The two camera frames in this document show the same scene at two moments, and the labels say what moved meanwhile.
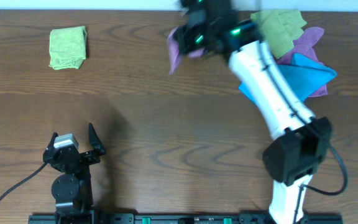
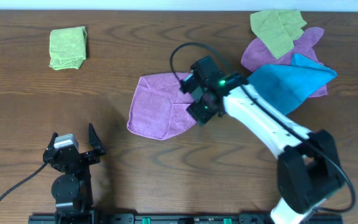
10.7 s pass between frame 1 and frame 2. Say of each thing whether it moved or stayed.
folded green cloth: stayed
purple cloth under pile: stayed
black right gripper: moved
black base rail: stayed
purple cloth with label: moved
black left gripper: stayed
